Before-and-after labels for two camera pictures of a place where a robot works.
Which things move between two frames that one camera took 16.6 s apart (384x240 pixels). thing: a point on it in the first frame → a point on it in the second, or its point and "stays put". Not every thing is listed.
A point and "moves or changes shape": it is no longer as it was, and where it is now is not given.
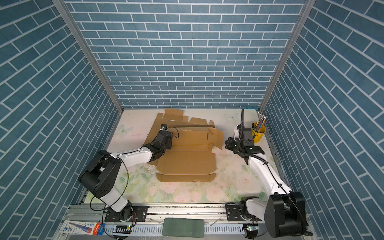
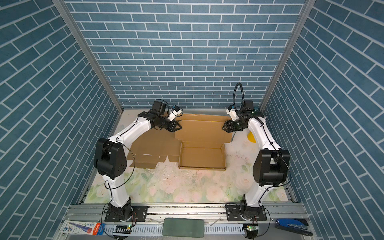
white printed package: x=85 y=228 stays put
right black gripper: x=228 y=143 → x=230 y=126
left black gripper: x=169 y=143 → x=172 y=126
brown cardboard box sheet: x=191 y=158 moves or changes shape
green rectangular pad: x=183 y=227 stays put
